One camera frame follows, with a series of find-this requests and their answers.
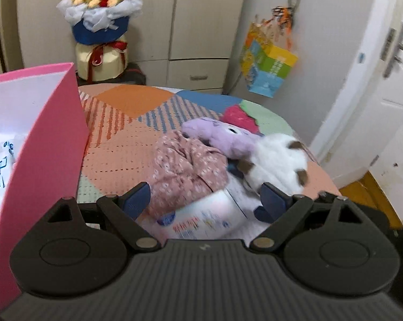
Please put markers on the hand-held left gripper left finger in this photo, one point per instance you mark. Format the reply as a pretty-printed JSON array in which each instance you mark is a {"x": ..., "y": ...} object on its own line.
[{"x": 138, "y": 201}]

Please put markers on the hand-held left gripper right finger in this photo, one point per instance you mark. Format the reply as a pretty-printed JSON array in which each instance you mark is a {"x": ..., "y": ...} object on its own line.
[{"x": 271, "y": 201}]

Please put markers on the white brown plush toy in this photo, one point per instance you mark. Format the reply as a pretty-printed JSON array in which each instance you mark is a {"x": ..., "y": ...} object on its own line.
[{"x": 275, "y": 160}]

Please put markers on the pink floral cloth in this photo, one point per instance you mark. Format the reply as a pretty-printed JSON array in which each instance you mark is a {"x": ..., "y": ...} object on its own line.
[{"x": 184, "y": 170}]

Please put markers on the white wet wipes packet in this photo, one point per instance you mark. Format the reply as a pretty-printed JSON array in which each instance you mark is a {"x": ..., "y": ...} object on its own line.
[{"x": 201, "y": 217}]

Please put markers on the purple plush toy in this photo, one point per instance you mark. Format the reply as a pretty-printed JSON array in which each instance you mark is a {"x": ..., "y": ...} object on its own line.
[{"x": 221, "y": 137}]

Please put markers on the pink strawberry plush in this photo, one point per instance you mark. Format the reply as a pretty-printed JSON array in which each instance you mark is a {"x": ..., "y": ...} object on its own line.
[{"x": 238, "y": 115}]

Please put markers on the pink cardboard box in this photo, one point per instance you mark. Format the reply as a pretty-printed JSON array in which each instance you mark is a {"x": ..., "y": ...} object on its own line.
[{"x": 44, "y": 160}]

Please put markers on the white blue tissue packet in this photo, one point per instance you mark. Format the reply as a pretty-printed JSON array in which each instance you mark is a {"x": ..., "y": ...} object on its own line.
[{"x": 1, "y": 174}]

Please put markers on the black suitcase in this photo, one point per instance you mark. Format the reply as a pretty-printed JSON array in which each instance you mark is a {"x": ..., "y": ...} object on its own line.
[{"x": 134, "y": 75}]

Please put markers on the colourful paper gift bag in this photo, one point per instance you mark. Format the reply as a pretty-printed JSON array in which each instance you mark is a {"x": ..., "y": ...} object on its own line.
[{"x": 271, "y": 70}]

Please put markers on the white door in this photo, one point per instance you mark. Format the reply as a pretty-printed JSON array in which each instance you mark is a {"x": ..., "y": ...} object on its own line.
[{"x": 372, "y": 107}]

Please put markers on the yellow flower bouquet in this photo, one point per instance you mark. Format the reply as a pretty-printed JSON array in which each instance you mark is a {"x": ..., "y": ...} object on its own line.
[{"x": 98, "y": 30}]

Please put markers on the beige wardrobe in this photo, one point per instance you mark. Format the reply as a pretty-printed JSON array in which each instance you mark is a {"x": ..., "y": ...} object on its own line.
[{"x": 194, "y": 23}]

